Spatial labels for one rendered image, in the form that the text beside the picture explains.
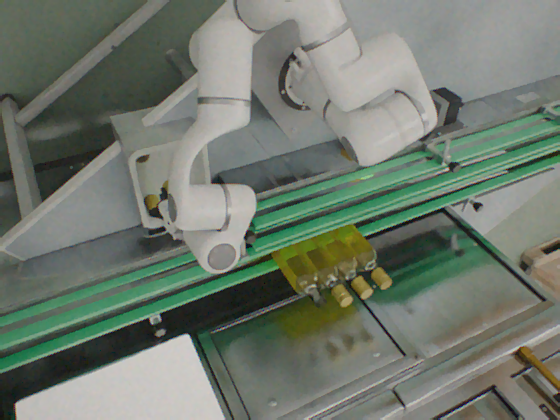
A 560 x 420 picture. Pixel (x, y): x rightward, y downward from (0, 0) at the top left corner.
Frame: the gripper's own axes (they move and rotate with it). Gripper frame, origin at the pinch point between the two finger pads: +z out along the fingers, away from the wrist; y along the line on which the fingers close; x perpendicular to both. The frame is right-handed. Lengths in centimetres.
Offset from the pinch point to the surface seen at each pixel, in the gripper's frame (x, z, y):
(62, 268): -17.3, 15.3, -26.5
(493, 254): -46, -7, 89
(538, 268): -237, 141, 324
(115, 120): 12.4, 20.2, -5.5
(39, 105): 7, 73, -20
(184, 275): -22.5, 3.1, -1.6
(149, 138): 9.8, 10.2, -0.7
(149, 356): -40.0, 1.3, -14.6
